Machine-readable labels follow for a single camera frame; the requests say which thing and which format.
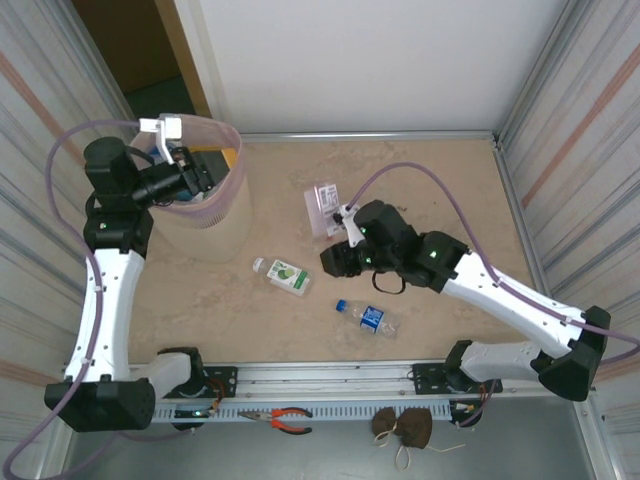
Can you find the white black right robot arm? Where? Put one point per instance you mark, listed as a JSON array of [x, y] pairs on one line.
[[515, 300]]

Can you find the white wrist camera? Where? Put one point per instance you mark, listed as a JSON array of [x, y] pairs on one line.
[[350, 227], [170, 130]]

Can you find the brown cloth pouch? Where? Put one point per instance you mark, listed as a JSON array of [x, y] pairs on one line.
[[415, 427], [385, 421]]

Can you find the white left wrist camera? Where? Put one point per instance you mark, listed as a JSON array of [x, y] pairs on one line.
[[170, 130]]

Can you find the pink plastic bin liner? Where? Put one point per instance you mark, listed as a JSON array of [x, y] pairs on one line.
[[230, 195]]

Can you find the blue label blue cap bottle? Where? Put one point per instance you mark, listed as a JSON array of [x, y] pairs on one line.
[[371, 319]]

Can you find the pink label clear bottle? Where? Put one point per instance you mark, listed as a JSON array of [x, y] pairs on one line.
[[325, 200]]

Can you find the beige mesh waste bin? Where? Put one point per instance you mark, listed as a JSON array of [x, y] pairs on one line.
[[225, 240]]

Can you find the lime label clear bottle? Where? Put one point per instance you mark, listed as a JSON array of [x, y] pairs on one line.
[[287, 276]]

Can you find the brown wooden door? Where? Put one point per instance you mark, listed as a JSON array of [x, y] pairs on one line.
[[125, 40]]

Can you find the long aluminium base rail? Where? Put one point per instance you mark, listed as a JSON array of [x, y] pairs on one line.
[[325, 381]]

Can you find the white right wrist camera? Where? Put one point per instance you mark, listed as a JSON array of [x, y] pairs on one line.
[[350, 227]]

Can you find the grey metal shelf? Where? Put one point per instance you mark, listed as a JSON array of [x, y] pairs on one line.
[[300, 455]]

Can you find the small controller board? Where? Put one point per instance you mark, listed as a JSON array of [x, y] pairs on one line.
[[465, 407], [192, 413]]

